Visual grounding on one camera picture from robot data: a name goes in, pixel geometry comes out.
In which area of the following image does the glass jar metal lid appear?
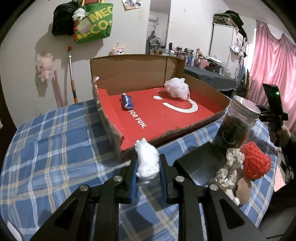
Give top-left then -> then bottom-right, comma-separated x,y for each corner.
212,95 -> 261,152

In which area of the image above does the white mesh bath pouf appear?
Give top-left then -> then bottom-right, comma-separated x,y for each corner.
164,77 -> 190,100

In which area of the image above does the white dog plush keychain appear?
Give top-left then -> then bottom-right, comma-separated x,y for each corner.
72,8 -> 88,21

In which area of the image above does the white wardrobe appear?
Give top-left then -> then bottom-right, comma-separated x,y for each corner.
209,23 -> 236,65

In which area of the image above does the red cardboard box tray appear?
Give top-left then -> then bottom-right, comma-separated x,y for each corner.
90,55 -> 230,161

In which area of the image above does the orange handled mop pole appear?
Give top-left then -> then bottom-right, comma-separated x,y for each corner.
68,46 -> 78,103

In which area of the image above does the green tote bag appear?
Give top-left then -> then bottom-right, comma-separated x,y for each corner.
74,2 -> 113,44

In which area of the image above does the black backpack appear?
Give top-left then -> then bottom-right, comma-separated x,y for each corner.
52,1 -> 78,36

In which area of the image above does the pink curtain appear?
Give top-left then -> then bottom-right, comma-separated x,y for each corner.
250,20 -> 296,133

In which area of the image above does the blue plaid tablecloth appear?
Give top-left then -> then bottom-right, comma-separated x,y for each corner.
0,99 -> 278,241

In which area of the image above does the right hand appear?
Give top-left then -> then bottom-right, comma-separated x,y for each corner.
268,123 -> 292,147

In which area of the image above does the white fluffy plush toy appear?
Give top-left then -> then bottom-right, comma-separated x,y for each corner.
134,138 -> 160,180

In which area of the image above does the pale pink plush toy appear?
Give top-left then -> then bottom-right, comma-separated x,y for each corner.
36,53 -> 53,82

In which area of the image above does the small white capsule toy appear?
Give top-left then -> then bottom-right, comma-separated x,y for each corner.
226,189 -> 240,206

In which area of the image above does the beige knitted scrunchie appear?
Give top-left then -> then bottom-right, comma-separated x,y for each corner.
214,148 -> 244,190

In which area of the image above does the black cosmetic box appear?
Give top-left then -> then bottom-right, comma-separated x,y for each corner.
173,142 -> 227,186

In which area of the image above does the dark cloth side table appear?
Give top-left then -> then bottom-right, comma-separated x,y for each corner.
184,65 -> 236,91

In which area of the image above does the tan round powder puff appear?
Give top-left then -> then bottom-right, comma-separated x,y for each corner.
236,177 -> 252,206

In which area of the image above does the pink bear plush toy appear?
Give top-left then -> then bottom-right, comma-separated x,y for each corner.
109,41 -> 125,56

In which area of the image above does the pink stick against wall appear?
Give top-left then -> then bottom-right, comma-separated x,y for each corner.
52,70 -> 65,108

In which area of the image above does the blue white snack packet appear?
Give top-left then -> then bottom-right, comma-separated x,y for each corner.
121,93 -> 133,110

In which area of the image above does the red mesh bath pouf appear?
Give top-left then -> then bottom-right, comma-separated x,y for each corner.
240,142 -> 271,180

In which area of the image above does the wall poster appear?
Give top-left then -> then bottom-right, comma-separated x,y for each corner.
122,0 -> 142,11

